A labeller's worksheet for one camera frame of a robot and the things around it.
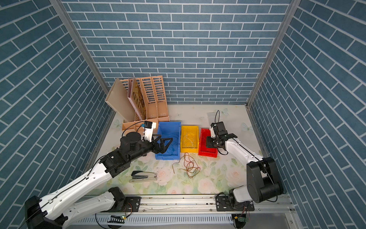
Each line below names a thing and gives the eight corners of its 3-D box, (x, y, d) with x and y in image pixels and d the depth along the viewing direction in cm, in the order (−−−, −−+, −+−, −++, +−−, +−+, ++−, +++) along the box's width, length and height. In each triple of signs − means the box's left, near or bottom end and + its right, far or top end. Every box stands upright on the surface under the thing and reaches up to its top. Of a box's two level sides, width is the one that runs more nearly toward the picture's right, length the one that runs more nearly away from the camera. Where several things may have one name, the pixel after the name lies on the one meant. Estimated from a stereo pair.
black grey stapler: (131, 182, 83) (129, 181, 80) (133, 173, 86) (131, 170, 84) (155, 183, 83) (154, 181, 80) (157, 173, 87) (156, 171, 84)
